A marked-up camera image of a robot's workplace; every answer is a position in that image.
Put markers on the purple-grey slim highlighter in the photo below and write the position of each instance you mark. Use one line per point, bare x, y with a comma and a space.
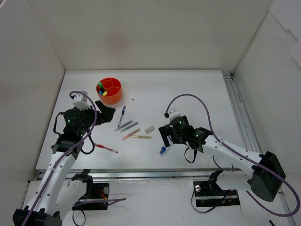
123, 125

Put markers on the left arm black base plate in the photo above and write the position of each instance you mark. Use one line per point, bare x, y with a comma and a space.
100, 191

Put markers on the clear glue bottle blue cap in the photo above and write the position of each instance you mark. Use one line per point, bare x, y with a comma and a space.
163, 150

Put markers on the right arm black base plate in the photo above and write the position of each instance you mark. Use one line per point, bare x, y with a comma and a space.
207, 194

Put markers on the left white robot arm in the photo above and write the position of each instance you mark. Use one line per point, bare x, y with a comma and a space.
51, 203

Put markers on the red gel pen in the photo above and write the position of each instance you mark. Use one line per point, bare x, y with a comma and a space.
106, 148

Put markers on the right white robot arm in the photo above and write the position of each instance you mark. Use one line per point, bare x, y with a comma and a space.
258, 166

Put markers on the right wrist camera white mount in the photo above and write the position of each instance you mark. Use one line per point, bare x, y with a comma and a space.
172, 113

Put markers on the green cap black highlighter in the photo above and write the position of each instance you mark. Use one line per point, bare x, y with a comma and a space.
101, 85

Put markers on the blue ballpoint pen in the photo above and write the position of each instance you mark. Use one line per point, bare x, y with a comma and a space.
122, 115

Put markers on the green-grey slim highlighter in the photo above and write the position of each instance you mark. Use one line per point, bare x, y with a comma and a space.
129, 127

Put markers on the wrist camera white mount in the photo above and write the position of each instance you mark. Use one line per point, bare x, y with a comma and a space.
172, 113
80, 101

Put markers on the yellow slim highlighter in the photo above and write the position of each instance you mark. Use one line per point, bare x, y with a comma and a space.
141, 137

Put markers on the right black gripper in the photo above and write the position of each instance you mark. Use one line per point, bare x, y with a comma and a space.
167, 131

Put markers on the pink-orange slim highlighter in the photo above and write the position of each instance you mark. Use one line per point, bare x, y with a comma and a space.
130, 134

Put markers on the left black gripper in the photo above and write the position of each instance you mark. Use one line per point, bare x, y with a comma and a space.
98, 114

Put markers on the aluminium frame rail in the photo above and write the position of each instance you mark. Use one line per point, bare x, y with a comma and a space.
155, 190

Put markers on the grey-white eraser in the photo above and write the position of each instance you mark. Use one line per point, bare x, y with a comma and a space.
149, 129

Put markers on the orange round divided container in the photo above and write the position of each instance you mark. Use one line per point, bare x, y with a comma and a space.
114, 91

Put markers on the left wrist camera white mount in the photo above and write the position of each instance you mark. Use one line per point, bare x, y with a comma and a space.
80, 101

